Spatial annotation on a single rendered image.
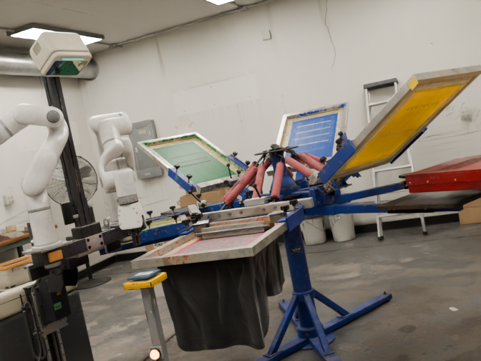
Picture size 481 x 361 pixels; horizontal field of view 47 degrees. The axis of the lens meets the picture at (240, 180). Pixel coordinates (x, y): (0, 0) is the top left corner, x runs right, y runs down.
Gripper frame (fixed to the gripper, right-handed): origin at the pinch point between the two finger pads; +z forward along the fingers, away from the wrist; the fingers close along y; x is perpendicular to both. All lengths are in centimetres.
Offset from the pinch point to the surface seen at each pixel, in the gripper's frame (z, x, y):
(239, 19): -178, 490, -110
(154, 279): 15.9, -3.2, 6.5
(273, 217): 10, 74, 32
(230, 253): 13.6, 17.2, 31.4
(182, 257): 12.8, 17.2, 8.9
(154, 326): 35.1, -2.0, 1.3
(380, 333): 111, 169, 56
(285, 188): 5, 154, 16
